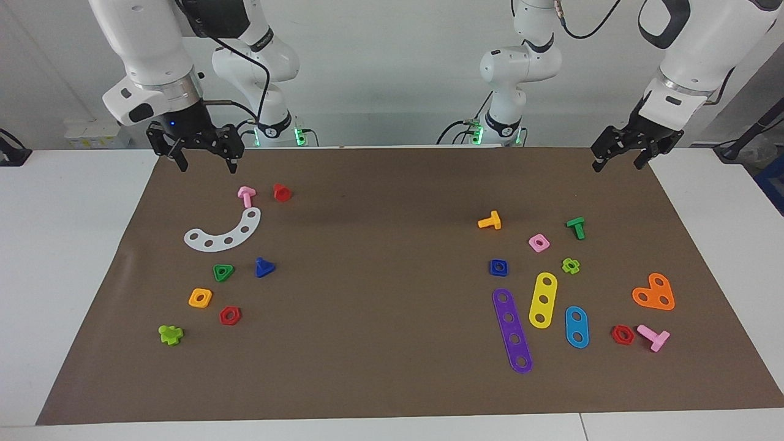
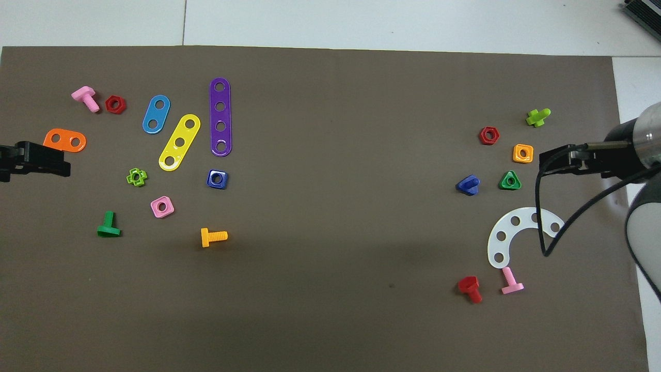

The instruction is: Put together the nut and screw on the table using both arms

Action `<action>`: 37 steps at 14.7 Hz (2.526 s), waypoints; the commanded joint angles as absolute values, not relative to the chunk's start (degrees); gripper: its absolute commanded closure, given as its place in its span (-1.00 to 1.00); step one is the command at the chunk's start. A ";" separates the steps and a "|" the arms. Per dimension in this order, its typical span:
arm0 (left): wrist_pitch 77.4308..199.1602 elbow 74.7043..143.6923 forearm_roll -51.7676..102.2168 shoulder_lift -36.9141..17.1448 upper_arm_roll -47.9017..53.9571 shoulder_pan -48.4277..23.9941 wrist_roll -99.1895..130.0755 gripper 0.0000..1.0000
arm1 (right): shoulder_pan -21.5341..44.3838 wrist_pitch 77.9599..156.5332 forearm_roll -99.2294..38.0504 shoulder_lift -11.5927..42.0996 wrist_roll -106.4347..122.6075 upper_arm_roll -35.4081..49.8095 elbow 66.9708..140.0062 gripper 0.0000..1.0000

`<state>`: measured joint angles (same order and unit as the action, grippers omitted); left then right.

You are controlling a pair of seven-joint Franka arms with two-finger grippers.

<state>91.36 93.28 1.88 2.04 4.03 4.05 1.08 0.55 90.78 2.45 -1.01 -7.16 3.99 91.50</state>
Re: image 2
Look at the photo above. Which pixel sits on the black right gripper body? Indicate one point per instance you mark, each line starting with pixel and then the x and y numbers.
pixel 619 155

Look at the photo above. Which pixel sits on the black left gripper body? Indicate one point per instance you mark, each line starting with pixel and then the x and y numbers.
pixel 6 163

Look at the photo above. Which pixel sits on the blue triangle-head screw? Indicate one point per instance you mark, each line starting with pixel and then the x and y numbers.
pixel 467 185

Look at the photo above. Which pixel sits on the blue square nut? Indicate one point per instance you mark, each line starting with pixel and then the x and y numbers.
pixel 210 181

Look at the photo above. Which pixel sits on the lime green cross screw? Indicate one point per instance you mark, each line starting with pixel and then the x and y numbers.
pixel 537 118

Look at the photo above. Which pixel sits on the orange square nut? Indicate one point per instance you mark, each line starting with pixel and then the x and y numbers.
pixel 516 154

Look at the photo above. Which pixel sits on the green triangle nut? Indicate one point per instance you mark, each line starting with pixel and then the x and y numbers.
pixel 504 184

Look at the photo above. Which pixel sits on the pink plastic screw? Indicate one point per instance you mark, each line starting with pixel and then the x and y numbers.
pixel 508 276
pixel 82 94

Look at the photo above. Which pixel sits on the green cross nut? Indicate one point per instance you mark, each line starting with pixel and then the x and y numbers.
pixel 131 179

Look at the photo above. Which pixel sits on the green plastic screw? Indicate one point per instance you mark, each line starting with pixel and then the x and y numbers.
pixel 108 230

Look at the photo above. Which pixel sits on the red hex nut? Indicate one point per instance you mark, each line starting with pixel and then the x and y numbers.
pixel 482 137
pixel 109 106

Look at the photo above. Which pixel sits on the pink square nut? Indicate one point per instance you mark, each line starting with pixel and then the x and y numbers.
pixel 155 209

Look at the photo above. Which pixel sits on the red plastic screw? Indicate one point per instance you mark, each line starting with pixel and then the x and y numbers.
pixel 469 285

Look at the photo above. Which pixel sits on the orange plastic screw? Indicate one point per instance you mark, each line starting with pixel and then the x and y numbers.
pixel 206 237

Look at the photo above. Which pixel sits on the orange L-shaped plate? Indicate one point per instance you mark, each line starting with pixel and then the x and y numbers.
pixel 67 139

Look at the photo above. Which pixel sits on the white curved plate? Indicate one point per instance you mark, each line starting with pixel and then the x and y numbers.
pixel 507 228

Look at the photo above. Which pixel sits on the blue two-hole plate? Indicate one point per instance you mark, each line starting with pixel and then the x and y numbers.
pixel 156 114

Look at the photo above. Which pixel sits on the yellow three-hole plate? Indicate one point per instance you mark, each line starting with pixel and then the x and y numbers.
pixel 185 133

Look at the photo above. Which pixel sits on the dark ribbed metal device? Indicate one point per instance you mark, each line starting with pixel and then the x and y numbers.
pixel 645 13

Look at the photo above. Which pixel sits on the purple four-hole plate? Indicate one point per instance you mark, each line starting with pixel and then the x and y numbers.
pixel 220 116

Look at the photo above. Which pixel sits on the brown table mat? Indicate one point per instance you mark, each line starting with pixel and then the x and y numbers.
pixel 330 310

